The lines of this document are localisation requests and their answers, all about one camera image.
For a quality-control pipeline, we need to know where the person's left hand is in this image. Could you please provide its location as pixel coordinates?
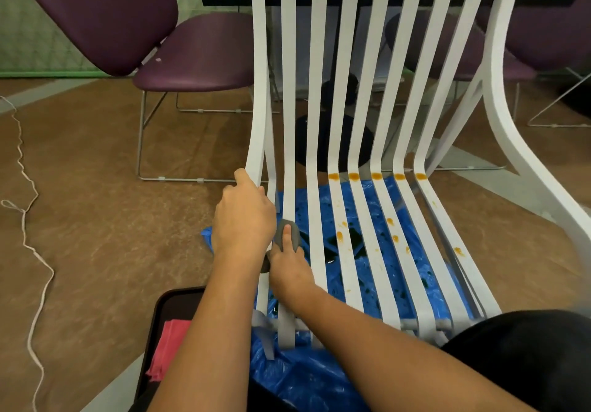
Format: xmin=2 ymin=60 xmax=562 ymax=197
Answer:
xmin=211 ymin=168 xmax=278 ymax=267

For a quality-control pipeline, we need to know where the person's right hand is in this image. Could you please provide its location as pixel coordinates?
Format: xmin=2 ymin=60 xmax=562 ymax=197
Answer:
xmin=267 ymin=224 xmax=320 ymax=304

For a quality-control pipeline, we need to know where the grey cleaning cloth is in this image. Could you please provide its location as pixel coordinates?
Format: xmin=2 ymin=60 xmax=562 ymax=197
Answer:
xmin=260 ymin=219 xmax=304 ymax=274

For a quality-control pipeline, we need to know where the white slatted chair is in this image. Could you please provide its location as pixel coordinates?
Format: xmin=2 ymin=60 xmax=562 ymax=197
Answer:
xmin=243 ymin=0 xmax=591 ymax=361

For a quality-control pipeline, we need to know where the person's left forearm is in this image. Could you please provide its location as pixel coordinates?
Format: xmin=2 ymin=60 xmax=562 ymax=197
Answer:
xmin=147 ymin=254 xmax=264 ymax=412

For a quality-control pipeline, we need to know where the person's right forearm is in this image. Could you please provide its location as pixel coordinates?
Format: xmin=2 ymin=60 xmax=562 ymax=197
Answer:
xmin=288 ymin=285 xmax=539 ymax=412

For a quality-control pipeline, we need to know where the purple lounge chair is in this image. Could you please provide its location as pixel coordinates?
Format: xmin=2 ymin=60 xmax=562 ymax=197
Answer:
xmin=10 ymin=0 xmax=259 ymax=183
xmin=385 ymin=0 xmax=591 ymax=173

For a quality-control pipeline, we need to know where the black round table base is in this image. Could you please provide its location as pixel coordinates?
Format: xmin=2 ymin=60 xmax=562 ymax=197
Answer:
xmin=558 ymin=79 xmax=591 ymax=120
xmin=295 ymin=74 xmax=376 ymax=170

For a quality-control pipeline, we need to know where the dark brown tray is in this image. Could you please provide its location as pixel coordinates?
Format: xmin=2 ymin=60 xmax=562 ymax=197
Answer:
xmin=134 ymin=286 xmax=252 ymax=412

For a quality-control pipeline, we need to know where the blue plastic sheet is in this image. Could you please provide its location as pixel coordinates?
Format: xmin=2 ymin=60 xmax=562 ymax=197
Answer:
xmin=201 ymin=176 xmax=476 ymax=412

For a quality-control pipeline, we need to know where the pink cloth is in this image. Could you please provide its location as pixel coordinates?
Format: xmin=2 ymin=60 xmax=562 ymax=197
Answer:
xmin=146 ymin=319 xmax=193 ymax=382

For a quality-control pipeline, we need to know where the white cord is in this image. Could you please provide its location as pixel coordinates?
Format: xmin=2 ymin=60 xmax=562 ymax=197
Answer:
xmin=0 ymin=95 xmax=55 ymax=412

